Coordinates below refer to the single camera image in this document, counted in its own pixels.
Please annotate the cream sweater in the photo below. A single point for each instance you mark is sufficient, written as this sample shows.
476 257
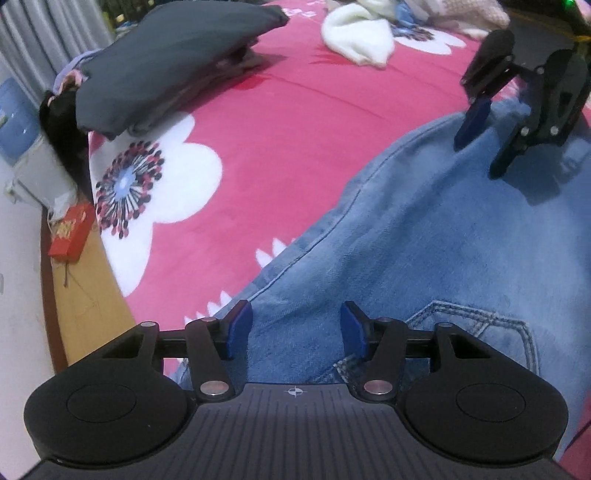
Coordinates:
355 37

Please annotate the blue water jug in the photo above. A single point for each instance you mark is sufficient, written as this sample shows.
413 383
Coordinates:
14 115

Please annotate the blue jeans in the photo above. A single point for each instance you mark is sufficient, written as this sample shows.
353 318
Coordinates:
415 230

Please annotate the dark grey folded garment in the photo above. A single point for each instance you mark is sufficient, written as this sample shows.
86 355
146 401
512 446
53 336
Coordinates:
175 50

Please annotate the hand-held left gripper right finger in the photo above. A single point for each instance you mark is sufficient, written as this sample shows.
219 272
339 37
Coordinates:
353 330

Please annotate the pink floral blanket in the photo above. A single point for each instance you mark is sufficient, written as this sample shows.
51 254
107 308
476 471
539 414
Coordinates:
277 138

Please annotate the light blue garment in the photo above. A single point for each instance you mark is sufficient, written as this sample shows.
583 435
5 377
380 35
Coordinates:
404 11

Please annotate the red box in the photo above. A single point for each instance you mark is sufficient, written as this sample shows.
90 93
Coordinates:
71 230

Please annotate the brown folded garment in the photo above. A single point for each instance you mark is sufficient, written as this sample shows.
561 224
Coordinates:
231 62

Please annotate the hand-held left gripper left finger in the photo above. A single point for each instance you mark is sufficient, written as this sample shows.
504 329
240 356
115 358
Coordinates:
240 330

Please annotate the grey curtain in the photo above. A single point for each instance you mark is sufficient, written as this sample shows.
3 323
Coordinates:
55 27

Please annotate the white water dispenser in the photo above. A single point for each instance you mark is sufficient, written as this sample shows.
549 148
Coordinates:
41 180

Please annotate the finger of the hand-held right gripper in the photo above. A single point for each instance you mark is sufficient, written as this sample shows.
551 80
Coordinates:
475 122
508 159

